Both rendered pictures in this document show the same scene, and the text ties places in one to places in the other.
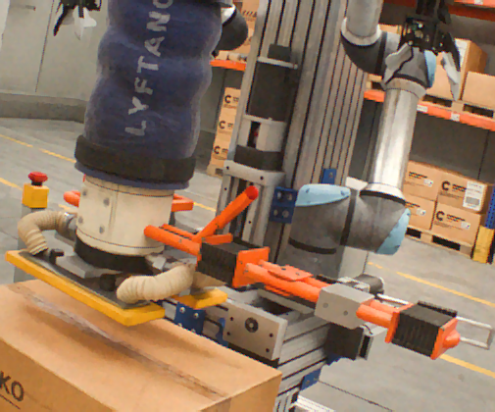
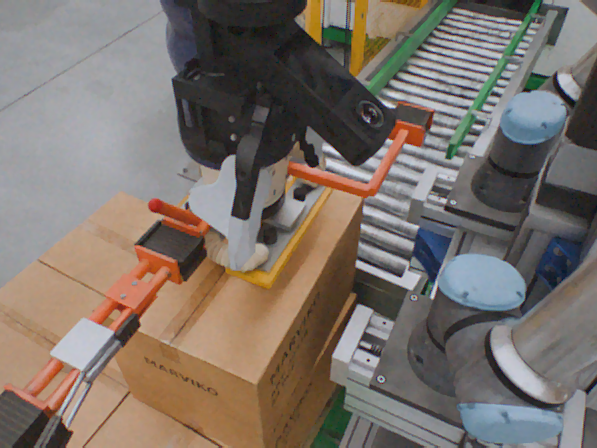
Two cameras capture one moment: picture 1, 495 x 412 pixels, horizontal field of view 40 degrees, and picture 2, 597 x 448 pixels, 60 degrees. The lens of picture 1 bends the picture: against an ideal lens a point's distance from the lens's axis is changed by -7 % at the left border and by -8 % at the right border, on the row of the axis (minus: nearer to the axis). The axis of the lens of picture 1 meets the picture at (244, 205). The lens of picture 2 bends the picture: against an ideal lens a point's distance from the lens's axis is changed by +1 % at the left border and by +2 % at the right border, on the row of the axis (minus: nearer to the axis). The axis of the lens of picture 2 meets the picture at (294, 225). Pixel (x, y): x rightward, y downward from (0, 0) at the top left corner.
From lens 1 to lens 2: 149 cm
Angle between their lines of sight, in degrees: 79
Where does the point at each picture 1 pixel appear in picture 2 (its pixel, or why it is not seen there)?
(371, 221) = (458, 363)
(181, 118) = not seen: hidden behind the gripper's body
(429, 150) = not seen: outside the picture
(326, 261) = (438, 356)
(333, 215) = (443, 312)
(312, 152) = not seen: outside the picture
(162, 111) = not seen: hidden behind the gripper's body
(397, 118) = not seen: outside the picture
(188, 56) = (184, 37)
